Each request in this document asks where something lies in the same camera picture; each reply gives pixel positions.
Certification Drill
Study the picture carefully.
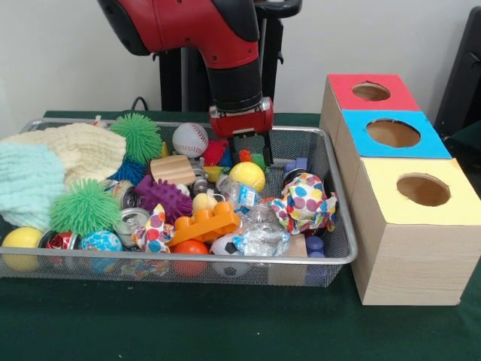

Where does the purple spiky ball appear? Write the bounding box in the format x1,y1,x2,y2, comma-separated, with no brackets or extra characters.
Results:
134,174,193,223

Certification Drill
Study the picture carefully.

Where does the silver wire mesh bin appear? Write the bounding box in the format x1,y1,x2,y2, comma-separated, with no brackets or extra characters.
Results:
0,118,358,289

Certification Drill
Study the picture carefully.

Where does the green spiky rubber ball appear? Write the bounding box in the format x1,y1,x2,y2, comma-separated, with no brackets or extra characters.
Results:
110,112,163,162
49,178,122,237

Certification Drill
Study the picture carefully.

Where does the white baseball with red stitching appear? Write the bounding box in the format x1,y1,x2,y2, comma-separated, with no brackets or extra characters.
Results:
172,123,210,159

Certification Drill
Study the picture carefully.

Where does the mint green muslin cloth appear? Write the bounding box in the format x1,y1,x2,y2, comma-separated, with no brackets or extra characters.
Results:
0,142,65,231

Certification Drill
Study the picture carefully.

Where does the multicolour spiky caterpillar toy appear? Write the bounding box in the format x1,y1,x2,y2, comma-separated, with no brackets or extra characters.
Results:
204,139,266,172

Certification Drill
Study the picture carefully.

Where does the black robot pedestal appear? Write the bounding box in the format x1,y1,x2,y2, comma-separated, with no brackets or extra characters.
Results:
152,0,304,114

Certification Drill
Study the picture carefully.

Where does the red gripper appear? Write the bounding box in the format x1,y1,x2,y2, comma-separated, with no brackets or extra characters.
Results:
208,96,274,166

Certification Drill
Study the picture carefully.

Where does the crumpled colourful patterned paper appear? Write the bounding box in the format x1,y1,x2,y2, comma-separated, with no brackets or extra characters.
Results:
268,173,338,235

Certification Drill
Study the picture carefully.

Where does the dark green table cloth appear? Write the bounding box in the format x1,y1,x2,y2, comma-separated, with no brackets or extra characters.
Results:
0,109,481,361

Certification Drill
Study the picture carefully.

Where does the yellow tennis-style ball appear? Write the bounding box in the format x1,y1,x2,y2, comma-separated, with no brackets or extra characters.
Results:
228,161,266,195

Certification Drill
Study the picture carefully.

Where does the black cable loop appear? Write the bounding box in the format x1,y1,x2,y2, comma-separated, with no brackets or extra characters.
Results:
129,96,151,112

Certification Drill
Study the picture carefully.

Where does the striped light wooden block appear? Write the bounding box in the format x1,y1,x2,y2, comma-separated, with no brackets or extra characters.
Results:
149,154,197,186

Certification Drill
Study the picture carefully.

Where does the wooden box with three holes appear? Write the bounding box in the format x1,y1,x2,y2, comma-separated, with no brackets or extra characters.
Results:
319,73,473,306

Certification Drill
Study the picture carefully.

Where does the black upright panel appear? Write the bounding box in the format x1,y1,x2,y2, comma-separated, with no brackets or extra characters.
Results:
434,5,481,131

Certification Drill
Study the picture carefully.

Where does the cream muslin cloth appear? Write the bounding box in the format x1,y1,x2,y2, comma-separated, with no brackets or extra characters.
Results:
0,123,127,185

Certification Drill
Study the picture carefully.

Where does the orange plastic building block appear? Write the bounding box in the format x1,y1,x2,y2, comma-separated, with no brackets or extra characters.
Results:
168,202,241,247

